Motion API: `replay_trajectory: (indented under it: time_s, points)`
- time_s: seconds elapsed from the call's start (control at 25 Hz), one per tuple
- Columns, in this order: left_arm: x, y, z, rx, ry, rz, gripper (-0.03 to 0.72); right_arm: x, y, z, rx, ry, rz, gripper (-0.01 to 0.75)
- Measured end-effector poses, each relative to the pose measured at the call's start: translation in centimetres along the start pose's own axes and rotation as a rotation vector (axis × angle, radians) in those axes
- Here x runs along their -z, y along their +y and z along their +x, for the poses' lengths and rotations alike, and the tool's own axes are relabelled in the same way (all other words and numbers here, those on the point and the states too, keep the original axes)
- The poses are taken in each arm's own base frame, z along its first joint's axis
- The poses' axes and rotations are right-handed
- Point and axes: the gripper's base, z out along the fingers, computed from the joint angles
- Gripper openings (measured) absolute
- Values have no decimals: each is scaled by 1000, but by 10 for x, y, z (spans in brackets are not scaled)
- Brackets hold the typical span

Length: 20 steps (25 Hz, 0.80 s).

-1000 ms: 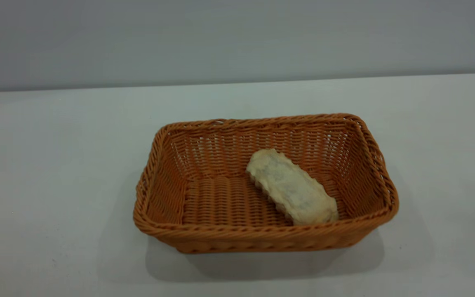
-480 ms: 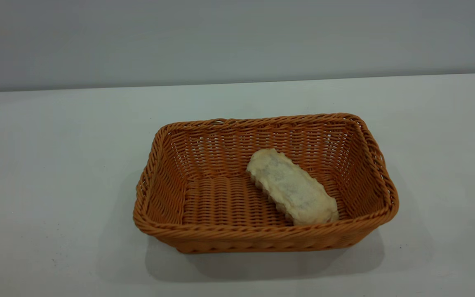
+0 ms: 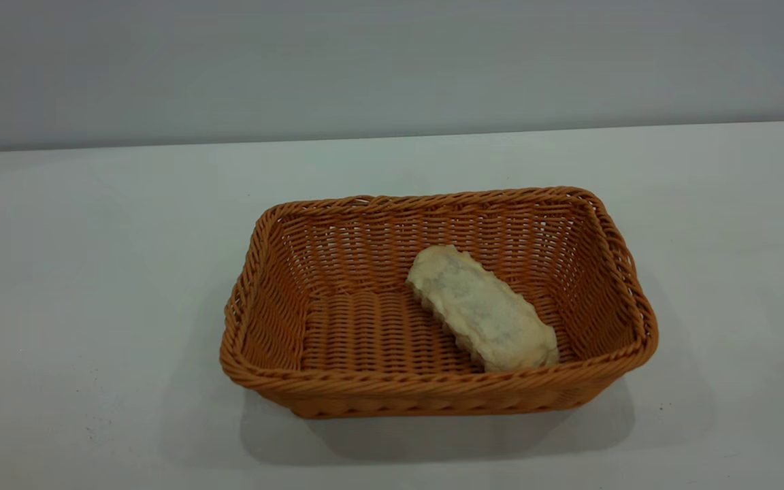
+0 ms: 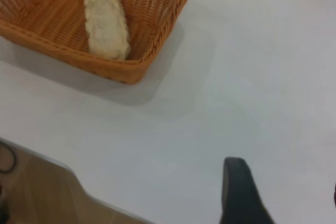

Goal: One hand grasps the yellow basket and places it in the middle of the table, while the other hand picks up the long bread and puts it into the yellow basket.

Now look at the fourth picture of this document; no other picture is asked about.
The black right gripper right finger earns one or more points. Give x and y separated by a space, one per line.
335 193

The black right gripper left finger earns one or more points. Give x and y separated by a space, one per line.
239 195

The striped orange bread roll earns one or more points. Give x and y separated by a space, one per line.
107 27

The orange woven wicker basket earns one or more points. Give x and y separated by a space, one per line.
39 24

